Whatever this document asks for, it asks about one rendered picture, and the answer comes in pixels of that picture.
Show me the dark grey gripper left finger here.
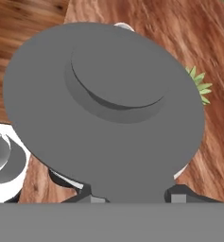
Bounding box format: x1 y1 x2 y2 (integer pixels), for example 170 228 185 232
61 183 111 204

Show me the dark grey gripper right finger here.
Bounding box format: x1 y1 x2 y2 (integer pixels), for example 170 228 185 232
164 184 222 204

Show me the white blender jug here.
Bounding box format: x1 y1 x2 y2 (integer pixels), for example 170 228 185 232
0 122 32 204

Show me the green spiky plant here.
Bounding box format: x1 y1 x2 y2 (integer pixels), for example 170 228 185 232
184 65 214 107

